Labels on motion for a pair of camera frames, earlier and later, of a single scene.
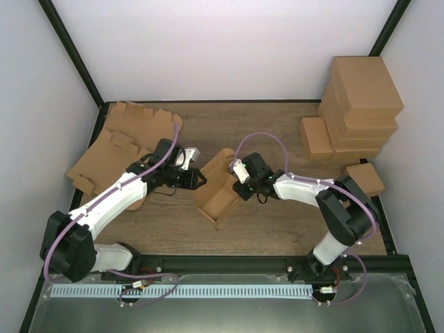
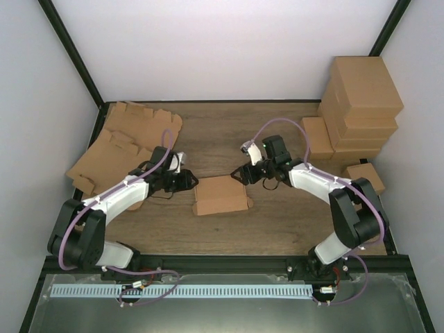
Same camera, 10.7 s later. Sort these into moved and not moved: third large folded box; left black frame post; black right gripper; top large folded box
Moved: black right gripper
Not moved: left black frame post; top large folded box; third large folded box
